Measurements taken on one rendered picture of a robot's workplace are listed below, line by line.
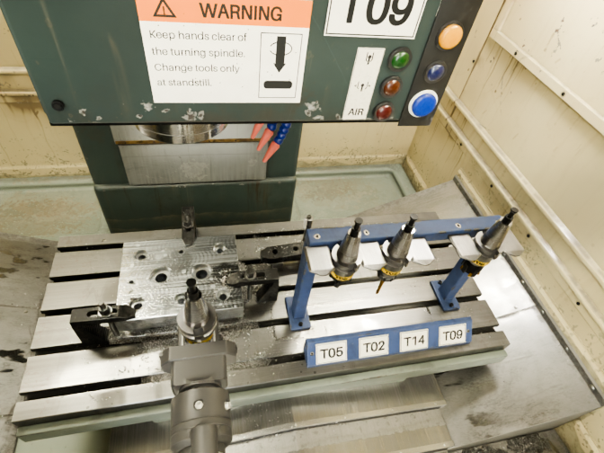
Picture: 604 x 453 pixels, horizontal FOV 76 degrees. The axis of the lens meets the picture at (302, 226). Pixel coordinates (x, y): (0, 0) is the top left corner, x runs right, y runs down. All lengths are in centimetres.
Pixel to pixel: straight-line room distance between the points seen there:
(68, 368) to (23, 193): 107
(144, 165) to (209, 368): 83
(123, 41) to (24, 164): 157
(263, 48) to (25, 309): 125
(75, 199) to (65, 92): 144
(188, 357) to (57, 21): 48
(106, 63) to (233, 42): 12
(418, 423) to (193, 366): 74
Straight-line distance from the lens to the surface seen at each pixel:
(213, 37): 42
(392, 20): 45
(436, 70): 49
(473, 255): 91
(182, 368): 67
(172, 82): 44
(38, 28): 44
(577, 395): 137
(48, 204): 190
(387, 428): 119
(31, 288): 155
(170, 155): 131
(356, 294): 113
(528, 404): 133
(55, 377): 108
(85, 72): 45
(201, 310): 65
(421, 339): 108
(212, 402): 64
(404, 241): 78
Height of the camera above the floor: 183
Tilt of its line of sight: 48 degrees down
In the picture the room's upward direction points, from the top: 10 degrees clockwise
